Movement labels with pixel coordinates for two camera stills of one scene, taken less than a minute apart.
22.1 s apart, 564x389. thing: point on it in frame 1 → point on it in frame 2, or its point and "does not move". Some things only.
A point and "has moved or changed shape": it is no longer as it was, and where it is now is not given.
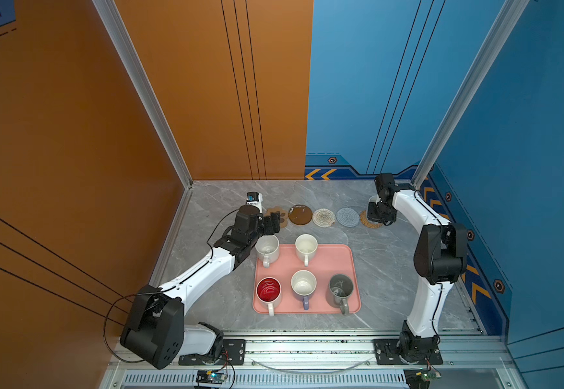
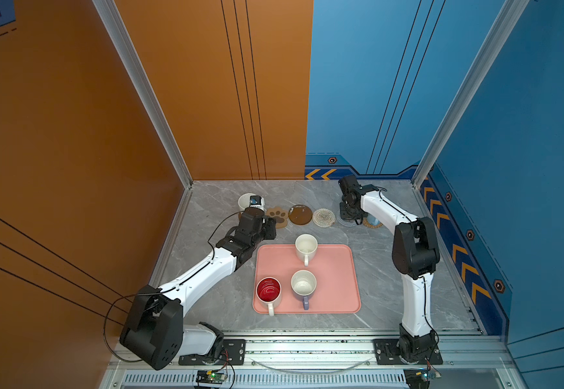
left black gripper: (271, 224) does not move
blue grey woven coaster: (348, 217) does not move
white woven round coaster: (323, 218) does not move
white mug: (267, 250) has moved or changed shape
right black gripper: (371, 215) → (344, 215)
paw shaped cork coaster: (283, 215) does not move
